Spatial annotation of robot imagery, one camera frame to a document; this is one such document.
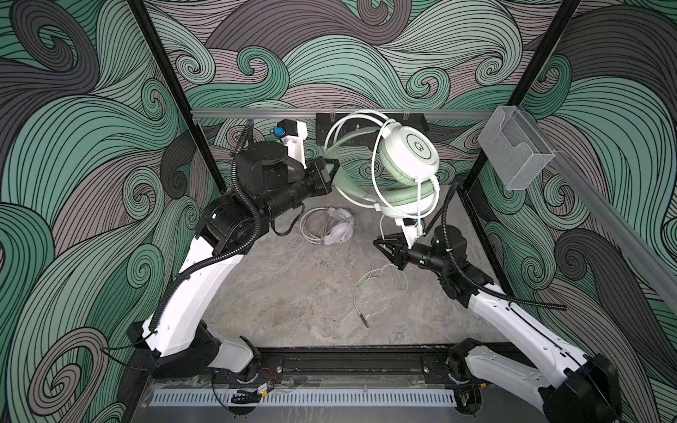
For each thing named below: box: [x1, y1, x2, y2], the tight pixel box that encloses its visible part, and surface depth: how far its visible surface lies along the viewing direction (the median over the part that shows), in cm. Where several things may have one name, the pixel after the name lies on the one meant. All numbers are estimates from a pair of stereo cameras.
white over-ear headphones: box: [323, 206, 355, 246], surface depth 99 cm
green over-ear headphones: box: [323, 122, 440, 216], surface depth 41 cm
